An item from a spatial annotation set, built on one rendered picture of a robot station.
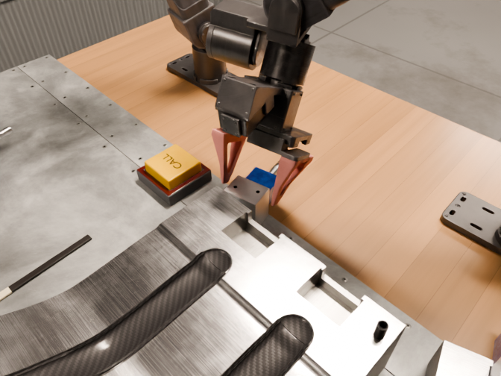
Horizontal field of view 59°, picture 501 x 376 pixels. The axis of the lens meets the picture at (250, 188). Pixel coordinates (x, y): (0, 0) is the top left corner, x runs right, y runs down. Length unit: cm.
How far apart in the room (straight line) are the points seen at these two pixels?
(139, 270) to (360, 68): 227
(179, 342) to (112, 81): 62
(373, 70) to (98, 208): 214
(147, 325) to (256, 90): 25
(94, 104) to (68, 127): 7
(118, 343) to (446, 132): 62
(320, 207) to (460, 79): 212
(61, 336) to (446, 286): 43
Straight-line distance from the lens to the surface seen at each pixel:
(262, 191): 58
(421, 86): 256
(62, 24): 262
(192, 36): 80
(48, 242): 65
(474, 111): 246
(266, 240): 51
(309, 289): 47
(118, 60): 101
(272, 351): 42
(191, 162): 65
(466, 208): 69
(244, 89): 46
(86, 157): 76
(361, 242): 61
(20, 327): 45
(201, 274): 46
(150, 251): 48
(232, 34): 55
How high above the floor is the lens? 126
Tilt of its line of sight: 45 degrees down
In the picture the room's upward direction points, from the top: straight up
